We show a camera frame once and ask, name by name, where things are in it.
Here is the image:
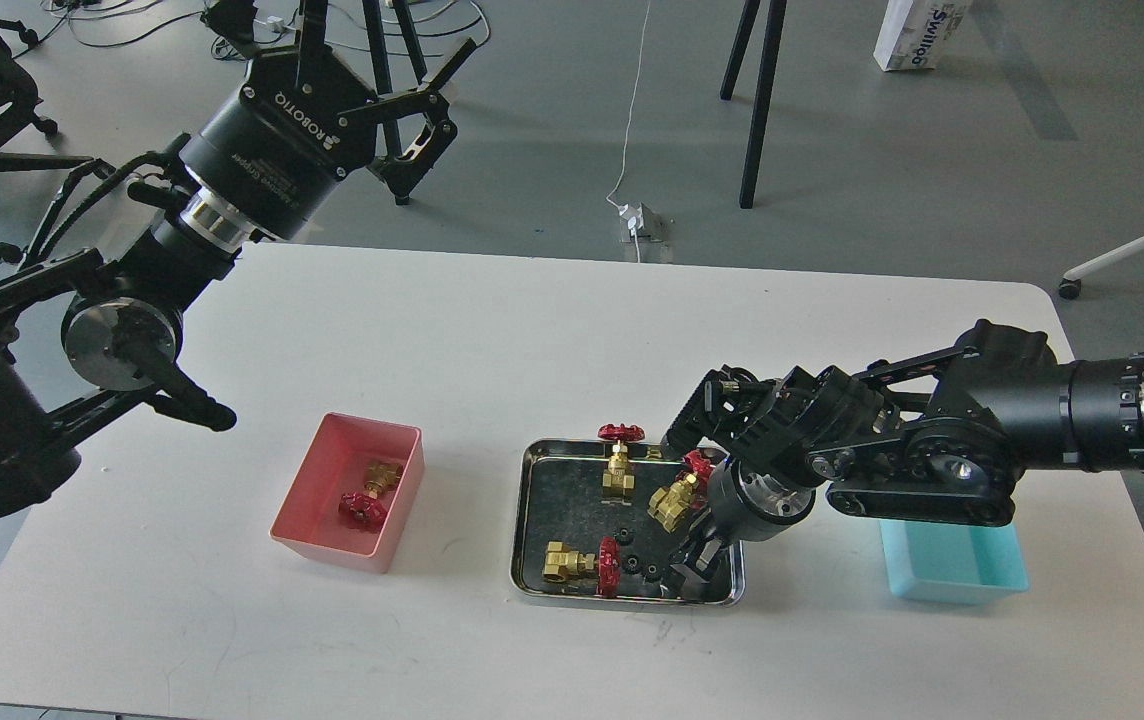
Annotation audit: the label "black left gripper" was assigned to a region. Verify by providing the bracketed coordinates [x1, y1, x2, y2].
[177, 0, 478, 243]

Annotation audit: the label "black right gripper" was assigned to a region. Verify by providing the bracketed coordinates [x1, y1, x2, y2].
[665, 460, 816, 602]

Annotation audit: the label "brass valve red handle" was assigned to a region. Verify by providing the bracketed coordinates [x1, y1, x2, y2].
[541, 536, 622, 598]
[336, 460, 404, 533]
[648, 448, 713, 533]
[598, 424, 645, 505]

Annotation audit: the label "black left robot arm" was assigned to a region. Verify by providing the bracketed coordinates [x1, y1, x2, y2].
[0, 1, 476, 519]

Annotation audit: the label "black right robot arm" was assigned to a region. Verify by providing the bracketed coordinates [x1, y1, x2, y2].
[664, 319, 1144, 587]

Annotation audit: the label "blue plastic box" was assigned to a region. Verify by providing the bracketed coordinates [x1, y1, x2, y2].
[879, 519, 1030, 606]

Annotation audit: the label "pink plastic box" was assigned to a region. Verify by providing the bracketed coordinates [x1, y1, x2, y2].
[270, 413, 426, 573]

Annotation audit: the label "white cardboard box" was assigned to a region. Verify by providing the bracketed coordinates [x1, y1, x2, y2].
[873, 1, 974, 72]

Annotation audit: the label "metal tray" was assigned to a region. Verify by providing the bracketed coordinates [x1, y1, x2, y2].
[511, 440, 746, 610]

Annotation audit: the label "white power adapter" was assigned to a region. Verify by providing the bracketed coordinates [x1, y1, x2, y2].
[617, 201, 667, 243]

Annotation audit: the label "brass valve tilted red handle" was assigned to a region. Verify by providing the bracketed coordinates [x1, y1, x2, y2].
[648, 448, 713, 533]

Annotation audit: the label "brass valve upright red handle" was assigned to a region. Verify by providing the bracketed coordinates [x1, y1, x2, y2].
[598, 424, 645, 505]

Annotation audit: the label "brass valve front red handle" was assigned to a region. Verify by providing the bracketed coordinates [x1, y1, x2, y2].
[541, 536, 622, 598]

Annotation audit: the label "black floor cables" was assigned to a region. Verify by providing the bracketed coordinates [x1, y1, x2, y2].
[37, 0, 493, 64]

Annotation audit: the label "white cable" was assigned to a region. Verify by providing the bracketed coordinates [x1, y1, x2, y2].
[604, 0, 651, 263]

